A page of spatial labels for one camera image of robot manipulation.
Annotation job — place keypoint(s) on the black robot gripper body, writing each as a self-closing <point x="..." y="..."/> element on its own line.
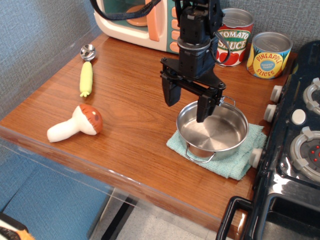
<point x="194" y="68"/>

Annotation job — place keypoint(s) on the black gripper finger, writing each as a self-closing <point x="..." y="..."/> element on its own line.
<point x="171" y="91"/>
<point x="206" y="104"/>

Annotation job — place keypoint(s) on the stainless steel two-handled pan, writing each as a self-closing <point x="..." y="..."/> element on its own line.
<point x="219" y="136"/>

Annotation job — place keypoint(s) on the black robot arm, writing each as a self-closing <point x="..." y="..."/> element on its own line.
<point x="199" y="22"/>

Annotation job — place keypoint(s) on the teal toy microwave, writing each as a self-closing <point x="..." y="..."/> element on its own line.
<point x="158" y="30"/>

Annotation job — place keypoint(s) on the tomato sauce can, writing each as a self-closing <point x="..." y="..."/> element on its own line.
<point x="236" y="31"/>

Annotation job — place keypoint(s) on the grey stove knob middle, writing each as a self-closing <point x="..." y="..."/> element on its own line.
<point x="269" y="112"/>

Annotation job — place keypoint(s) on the grey stove knob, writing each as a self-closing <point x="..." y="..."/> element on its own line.
<point x="276" y="93"/>
<point x="269" y="112"/>
<point x="255" y="156"/>

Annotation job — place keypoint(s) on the light teal folded cloth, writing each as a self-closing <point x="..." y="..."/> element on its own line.
<point x="236" y="165"/>

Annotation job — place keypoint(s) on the grey stove knob rear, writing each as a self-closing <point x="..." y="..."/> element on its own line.
<point x="276" y="93"/>

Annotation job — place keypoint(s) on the grey stove knob front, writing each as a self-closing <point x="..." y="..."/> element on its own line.
<point x="255" y="156"/>

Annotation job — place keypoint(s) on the pineapple slices can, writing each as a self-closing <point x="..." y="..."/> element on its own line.
<point x="269" y="53"/>

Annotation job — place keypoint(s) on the plush mushroom toy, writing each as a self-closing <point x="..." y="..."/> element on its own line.
<point x="85" y="119"/>

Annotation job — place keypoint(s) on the black toy stove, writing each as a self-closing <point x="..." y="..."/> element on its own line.
<point x="286" y="199"/>

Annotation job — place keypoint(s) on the orange fuzzy object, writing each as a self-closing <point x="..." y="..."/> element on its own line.
<point x="22" y="235"/>

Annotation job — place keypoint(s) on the scoop with yellow-green handle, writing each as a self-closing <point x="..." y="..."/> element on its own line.
<point x="87" y="53"/>

